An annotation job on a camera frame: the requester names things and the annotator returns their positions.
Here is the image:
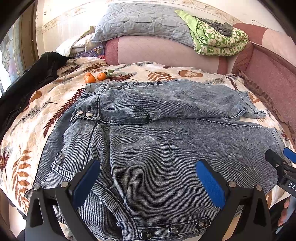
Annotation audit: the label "grey quilted pillow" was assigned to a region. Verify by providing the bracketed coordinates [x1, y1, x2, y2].
[91, 3, 193, 47]

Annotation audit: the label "black garment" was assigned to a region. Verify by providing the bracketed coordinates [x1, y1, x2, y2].
[0, 52, 70, 138]

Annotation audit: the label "dark grey cloth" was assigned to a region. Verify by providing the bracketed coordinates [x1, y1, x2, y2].
[199, 18, 233, 37]

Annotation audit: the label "green white folded blanket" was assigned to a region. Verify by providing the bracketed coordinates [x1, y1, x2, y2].
[175, 9, 249, 56]

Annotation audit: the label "person's right hand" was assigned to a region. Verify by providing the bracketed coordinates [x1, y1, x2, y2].
[277, 197, 290, 227]

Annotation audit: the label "orange tangerine front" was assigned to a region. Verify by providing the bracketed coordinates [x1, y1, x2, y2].
[84, 73, 96, 83]

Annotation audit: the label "leaf pattern cream blanket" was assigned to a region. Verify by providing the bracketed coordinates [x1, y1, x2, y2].
[0, 56, 296, 215]

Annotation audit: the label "white cloth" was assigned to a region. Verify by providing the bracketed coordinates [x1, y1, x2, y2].
[55, 26, 95, 57]

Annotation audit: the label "orange tangerine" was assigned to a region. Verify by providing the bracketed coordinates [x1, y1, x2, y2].
[84, 73, 96, 83]
[97, 72, 107, 81]

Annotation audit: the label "blue denim jeans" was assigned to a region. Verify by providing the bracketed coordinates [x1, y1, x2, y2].
[35, 79, 285, 240]

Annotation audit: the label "orange tangerine rear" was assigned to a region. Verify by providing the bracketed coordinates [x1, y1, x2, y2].
[97, 72, 107, 81]

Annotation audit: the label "window frame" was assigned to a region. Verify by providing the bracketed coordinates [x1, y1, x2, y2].
[1, 1, 39, 95]

